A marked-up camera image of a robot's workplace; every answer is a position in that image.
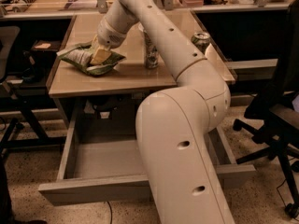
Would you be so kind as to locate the black box under desk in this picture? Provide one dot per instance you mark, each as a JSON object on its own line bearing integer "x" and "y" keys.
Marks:
{"x": 44, "y": 52}

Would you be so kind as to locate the tall slim drink can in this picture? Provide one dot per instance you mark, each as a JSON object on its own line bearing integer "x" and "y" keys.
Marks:
{"x": 151, "y": 53}

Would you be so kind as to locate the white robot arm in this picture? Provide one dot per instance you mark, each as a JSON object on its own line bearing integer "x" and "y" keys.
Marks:
{"x": 171, "y": 124}

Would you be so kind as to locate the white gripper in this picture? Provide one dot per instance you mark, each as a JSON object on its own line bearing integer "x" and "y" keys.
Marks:
{"x": 107, "y": 35}

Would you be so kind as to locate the grey office chair left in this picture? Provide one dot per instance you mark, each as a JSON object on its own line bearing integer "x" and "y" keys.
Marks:
{"x": 8, "y": 35}

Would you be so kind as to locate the open grey top drawer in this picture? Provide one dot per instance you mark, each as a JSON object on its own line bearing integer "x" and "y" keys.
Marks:
{"x": 102, "y": 162}

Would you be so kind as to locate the green jalapeno chip bag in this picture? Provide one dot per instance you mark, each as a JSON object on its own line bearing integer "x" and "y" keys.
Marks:
{"x": 79, "y": 55}

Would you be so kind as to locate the black office chair right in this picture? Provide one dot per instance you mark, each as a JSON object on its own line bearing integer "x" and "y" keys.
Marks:
{"x": 277, "y": 106}

